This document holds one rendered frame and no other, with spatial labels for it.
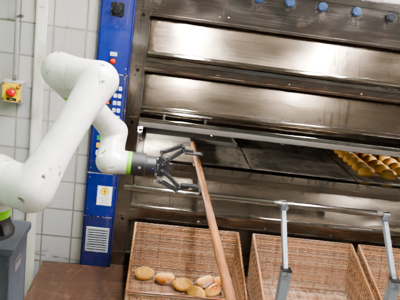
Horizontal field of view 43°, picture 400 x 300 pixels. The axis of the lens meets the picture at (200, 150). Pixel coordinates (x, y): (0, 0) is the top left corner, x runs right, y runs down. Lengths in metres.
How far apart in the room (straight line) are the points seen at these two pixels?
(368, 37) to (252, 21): 0.58
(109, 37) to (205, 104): 0.56
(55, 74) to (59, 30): 0.85
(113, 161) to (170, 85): 0.69
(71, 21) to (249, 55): 0.86
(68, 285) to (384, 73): 1.87
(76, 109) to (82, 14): 1.01
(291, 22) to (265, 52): 0.19
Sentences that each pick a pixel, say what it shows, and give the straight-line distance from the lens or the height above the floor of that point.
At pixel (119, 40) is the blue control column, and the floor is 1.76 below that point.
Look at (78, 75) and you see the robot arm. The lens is 1.64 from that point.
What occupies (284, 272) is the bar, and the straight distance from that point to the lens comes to 2.21.
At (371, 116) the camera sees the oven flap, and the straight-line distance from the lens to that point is 2.74.
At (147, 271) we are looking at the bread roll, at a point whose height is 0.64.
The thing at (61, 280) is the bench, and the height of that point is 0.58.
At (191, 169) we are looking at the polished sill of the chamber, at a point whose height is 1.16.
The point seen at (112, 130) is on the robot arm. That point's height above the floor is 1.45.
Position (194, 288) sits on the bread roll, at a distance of 2.57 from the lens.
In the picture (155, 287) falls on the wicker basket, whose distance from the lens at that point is 2.65.
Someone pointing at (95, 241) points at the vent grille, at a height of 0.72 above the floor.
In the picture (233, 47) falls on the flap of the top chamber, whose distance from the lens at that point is 2.51.
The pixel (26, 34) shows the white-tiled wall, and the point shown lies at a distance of 2.57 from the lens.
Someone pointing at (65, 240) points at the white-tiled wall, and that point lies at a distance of 2.81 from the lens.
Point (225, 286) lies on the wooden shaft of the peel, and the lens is 1.51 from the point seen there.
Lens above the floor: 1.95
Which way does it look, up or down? 15 degrees down
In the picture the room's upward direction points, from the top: 8 degrees clockwise
